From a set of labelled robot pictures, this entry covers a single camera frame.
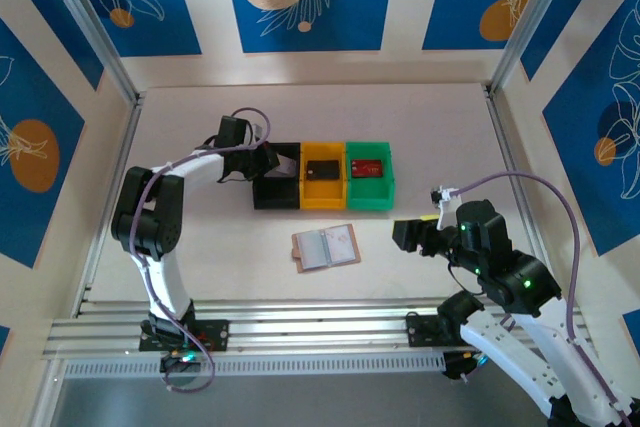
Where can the plain white card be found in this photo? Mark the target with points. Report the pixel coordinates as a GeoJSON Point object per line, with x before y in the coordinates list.
{"type": "Point", "coordinates": [286, 167]}

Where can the white card red blossom print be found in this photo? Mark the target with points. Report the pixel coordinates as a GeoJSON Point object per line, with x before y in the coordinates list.
{"type": "Point", "coordinates": [340, 244]}

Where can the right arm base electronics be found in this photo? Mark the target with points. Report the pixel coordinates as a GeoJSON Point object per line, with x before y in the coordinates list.
{"type": "Point", "coordinates": [457, 369]}

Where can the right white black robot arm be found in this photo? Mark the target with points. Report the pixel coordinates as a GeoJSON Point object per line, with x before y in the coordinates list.
{"type": "Point", "coordinates": [500, 357]}

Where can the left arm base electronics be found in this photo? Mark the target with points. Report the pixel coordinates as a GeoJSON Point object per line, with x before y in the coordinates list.
{"type": "Point", "coordinates": [180, 362]}

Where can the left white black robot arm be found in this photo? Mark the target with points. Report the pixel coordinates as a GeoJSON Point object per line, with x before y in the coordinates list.
{"type": "Point", "coordinates": [165, 287]}

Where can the black card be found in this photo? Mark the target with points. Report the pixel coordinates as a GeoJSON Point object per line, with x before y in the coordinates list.
{"type": "Point", "coordinates": [322, 170]}

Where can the black plastic bin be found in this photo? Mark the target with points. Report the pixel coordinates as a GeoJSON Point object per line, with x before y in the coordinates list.
{"type": "Point", "coordinates": [275, 197]}

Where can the green plastic bin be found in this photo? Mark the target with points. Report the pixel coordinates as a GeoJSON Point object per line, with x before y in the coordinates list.
{"type": "Point", "coordinates": [370, 197]}

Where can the yellow plastic bin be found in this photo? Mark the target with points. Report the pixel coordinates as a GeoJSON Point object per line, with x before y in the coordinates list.
{"type": "Point", "coordinates": [325, 197]}

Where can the aluminium side rail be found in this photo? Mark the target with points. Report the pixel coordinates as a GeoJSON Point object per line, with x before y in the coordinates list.
{"type": "Point", "coordinates": [114, 147]}
{"type": "Point", "coordinates": [520, 192]}

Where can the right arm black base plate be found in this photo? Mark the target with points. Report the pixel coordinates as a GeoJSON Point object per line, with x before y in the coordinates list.
{"type": "Point", "coordinates": [422, 329]}

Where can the aluminium rail frame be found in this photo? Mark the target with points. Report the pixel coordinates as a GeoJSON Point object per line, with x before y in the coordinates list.
{"type": "Point", "coordinates": [320, 327]}

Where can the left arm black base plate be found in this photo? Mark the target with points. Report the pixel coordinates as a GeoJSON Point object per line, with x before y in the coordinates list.
{"type": "Point", "coordinates": [217, 332]}

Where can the aluminium corner post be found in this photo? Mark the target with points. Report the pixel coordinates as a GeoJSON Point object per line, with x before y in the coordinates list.
{"type": "Point", "coordinates": [90, 22]}
{"type": "Point", "coordinates": [530, 22]}

